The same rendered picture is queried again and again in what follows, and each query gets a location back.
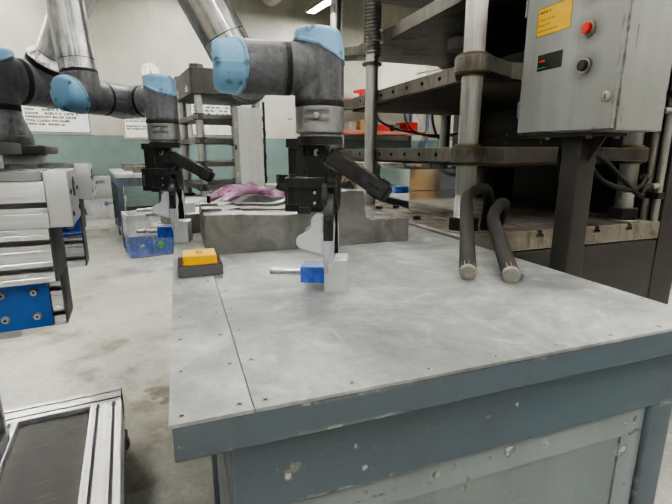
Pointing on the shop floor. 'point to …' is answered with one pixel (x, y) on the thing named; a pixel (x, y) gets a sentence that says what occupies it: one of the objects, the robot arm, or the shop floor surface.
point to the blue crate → (148, 246)
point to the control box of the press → (590, 93)
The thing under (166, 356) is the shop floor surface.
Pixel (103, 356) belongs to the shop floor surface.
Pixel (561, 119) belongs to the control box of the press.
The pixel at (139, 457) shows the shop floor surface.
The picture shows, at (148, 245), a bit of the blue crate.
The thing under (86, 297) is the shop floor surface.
